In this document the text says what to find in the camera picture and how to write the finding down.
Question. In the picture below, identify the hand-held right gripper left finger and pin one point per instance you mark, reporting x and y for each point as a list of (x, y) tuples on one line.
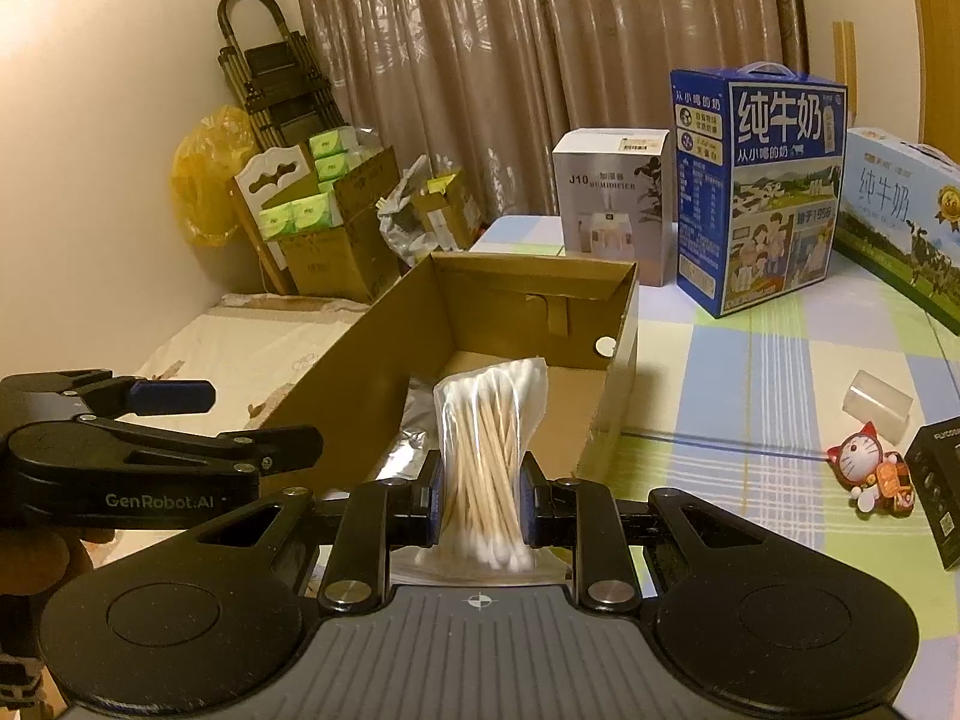
[(433, 501)]

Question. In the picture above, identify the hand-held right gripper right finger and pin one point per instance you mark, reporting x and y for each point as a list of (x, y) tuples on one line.
[(529, 502)]

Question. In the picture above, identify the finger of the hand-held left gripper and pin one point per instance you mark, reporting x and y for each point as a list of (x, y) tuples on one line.
[(225, 446), (169, 397)]

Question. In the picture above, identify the silver tea pouch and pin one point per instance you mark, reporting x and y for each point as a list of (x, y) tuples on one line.
[(409, 435)]

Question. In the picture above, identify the bag of cotton swabs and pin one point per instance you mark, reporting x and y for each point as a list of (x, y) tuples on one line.
[(487, 435)]

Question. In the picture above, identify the brown cardboard box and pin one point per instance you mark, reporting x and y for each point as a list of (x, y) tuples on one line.
[(495, 300)]

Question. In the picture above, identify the translucent plastic box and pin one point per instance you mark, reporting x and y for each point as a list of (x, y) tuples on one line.
[(877, 405)]

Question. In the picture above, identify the person's left hand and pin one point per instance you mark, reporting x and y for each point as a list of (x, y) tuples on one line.
[(52, 559)]

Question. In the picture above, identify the cream printed bedsheet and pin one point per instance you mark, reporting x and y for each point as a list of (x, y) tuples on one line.
[(225, 352)]

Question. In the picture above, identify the yellow plastic bag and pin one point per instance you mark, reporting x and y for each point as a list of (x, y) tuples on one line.
[(206, 180)]

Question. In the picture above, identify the cardboard box of tissue packs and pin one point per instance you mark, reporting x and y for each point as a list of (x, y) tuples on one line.
[(330, 240)]

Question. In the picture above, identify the crumpled plastic bag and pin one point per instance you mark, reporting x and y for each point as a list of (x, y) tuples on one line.
[(401, 229)]

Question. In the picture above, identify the white humidifier box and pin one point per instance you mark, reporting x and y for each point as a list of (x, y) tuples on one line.
[(607, 202)]

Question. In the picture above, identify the folded black step ladder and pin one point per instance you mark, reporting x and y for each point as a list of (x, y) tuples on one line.
[(277, 82)]

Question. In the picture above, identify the lucky cat figurine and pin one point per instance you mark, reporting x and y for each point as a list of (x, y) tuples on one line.
[(862, 465)]

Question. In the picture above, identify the blue milk carton box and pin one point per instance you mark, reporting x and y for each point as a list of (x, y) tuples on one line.
[(757, 195)]

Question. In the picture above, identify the black product box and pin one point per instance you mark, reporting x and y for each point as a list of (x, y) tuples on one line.
[(937, 487)]

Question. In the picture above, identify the brown curtain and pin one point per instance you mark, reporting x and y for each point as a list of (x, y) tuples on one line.
[(525, 75)]

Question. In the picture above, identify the green and white milk box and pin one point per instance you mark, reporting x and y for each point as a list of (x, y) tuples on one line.
[(900, 225)]

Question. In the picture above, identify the pale wooden strip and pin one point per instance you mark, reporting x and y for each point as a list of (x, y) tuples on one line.
[(845, 52)]

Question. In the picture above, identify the wooden wardrobe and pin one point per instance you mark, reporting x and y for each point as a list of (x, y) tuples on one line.
[(937, 37)]

